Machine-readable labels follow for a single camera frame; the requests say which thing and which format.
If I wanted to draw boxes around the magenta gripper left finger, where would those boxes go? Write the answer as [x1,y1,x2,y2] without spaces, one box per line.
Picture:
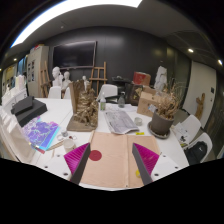
[64,143,91,184]

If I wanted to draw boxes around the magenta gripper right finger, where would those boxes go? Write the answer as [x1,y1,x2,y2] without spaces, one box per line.
[132,143,159,185]

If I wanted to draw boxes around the clear plastic water bottle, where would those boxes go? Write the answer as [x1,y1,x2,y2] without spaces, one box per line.
[118,92,125,108]

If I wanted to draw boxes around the white paper cup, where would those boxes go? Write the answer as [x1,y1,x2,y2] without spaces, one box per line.
[63,139,76,153]

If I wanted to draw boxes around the red round coaster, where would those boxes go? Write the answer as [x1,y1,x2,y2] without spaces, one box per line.
[89,150,102,161]

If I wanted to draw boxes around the brown kraft paper sheet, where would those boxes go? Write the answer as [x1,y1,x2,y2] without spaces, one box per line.
[81,131,160,188]

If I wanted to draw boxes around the dried plant in grey pot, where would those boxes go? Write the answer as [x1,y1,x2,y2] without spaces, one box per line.
[149,82,184,136]

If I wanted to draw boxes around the white tape roll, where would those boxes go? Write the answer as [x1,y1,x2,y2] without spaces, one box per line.
[134,117,142,126]

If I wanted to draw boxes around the purple painted artwork sheet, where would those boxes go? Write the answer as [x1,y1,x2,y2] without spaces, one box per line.
[22,117,59,153]

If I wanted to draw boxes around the open newspaper booklet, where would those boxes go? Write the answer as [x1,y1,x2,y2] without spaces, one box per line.
[104,111,139,134]

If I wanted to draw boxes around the white chair with black bag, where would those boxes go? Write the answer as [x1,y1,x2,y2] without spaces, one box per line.
[184,133,213,165]

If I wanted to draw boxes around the bronze tree sculpture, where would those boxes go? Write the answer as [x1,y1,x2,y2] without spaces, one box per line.
[67,80,99,132]

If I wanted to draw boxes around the brown cardboard box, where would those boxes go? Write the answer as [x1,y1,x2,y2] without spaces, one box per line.
[137,92,160,117]

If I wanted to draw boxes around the green label spray bottle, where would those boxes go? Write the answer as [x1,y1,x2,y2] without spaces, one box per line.
[100,92,106,111]

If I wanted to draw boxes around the black flat box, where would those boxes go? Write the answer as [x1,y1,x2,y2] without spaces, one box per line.
[11,96,47,127]

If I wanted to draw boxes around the white chair behind table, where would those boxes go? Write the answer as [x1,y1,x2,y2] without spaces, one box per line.
[97,84,118,101]

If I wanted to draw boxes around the red box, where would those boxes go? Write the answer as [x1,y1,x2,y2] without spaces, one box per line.
[133,72,151,86]

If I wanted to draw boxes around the white plaster bust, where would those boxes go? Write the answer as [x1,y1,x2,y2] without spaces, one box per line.
[52,67,63,86]

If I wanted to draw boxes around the wooden easel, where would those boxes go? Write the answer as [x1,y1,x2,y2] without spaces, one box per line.
[89,63,107,93]

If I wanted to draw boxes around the wall mounted black television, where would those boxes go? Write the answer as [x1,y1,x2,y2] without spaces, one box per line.
[53,41,96,69]

